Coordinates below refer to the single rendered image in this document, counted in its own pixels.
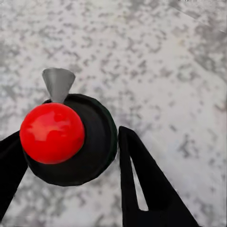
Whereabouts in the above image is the insectifuge atomizer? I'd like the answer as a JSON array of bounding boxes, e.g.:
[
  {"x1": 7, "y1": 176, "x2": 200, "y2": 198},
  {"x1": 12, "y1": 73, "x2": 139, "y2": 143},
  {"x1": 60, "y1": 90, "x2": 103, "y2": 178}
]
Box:
[{"x1": 20, "y1": 67, "x2": 118, "y2": 187}]

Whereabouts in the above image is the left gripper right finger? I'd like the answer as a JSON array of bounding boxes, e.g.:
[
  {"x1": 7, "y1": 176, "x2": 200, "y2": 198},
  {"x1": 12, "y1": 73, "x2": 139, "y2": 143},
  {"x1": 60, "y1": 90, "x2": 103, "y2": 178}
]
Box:
[{"x1": 118, "y1": 126, "x2": 198, "y2": 227}]

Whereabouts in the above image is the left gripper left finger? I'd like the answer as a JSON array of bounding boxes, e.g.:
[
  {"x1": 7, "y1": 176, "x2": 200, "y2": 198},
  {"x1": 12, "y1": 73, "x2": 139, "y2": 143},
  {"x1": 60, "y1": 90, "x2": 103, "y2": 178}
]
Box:
[{"x1": 0, "y1": 131, "x2": 28, "y2": 222}]

